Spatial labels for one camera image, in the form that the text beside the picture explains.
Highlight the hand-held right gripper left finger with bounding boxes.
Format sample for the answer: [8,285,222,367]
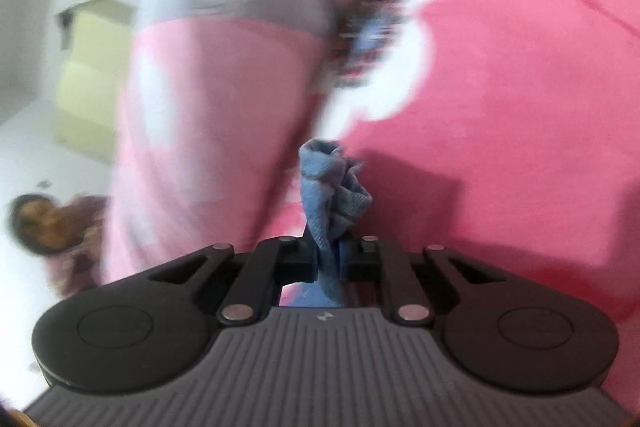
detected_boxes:
[149,236,318,325]

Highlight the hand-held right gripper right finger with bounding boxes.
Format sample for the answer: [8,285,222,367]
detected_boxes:
[340,236,507,325]

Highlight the blue denim jeans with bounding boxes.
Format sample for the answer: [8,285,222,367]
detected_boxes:
[297,139,374,308]

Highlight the pink grey floral duvet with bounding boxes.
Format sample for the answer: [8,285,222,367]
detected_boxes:
[102,0,451,295]

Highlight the pink floral bed blanket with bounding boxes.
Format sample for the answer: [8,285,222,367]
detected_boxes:
[260,0,640,328]

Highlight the pale yellow wardrobe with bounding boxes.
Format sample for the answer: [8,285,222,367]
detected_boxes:
[54,0,140,164]

